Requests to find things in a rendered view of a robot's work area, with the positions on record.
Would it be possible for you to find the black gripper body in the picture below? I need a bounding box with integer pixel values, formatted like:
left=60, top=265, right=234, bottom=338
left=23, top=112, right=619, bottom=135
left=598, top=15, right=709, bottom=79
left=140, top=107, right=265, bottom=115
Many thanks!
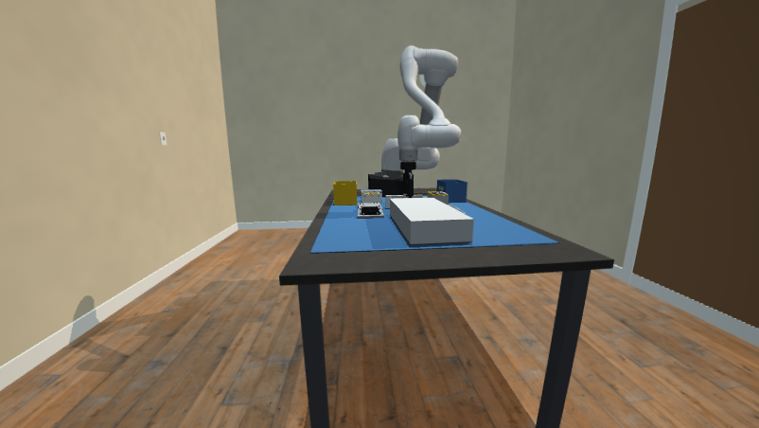
left=400, top=162, right=416, bottom=181

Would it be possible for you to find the dark blue open bin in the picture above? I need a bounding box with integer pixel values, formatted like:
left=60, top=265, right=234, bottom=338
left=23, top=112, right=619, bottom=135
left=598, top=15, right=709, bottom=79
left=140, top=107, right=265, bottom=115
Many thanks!
left=437, top=180, right=468, bottom=203

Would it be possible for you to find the yellow open-top bin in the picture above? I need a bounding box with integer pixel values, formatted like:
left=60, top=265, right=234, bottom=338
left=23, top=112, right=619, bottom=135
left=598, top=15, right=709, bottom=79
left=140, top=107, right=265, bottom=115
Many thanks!
left=333, top=181, right=357, bottom=205

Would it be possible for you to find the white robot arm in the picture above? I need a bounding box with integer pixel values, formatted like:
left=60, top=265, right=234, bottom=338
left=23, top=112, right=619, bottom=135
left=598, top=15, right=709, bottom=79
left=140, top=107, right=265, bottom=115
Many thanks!
left=375, top=45, right=461, bottom=180

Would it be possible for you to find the blue flat mat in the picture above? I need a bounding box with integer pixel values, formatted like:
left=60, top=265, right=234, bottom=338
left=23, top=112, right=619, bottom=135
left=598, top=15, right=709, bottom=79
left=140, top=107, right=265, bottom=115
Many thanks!
left=310, top=196, right=559, bottom=254

